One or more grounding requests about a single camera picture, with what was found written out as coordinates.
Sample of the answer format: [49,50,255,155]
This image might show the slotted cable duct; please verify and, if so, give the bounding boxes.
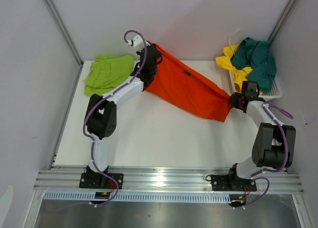
[43,190,243,204]

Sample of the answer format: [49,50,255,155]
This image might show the lime green shorts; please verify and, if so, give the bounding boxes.
[84,55,134,96]

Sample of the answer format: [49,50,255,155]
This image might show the yellow shorts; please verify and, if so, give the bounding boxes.
[216,44,253,92]

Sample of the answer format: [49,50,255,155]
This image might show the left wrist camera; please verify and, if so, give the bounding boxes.
[127,35,145,51]

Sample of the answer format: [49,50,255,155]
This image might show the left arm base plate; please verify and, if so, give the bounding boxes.
[79,172,124,189]

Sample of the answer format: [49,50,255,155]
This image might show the white plastic basket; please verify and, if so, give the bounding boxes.
[227,71,283,101]

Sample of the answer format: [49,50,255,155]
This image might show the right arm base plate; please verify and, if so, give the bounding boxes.
[205,174,257,192]

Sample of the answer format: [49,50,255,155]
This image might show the aluminium rail frame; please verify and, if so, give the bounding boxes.
[33,166,304,195]

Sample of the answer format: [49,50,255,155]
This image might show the teal shorts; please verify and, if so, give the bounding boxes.
[231,37,276,93]

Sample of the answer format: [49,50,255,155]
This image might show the orange shorts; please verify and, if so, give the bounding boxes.
[146,44,231,122]

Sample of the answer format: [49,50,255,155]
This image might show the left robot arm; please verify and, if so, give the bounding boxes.
[83,41,163,188]

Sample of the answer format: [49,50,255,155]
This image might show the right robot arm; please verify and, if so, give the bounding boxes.
[227,81,296,190]

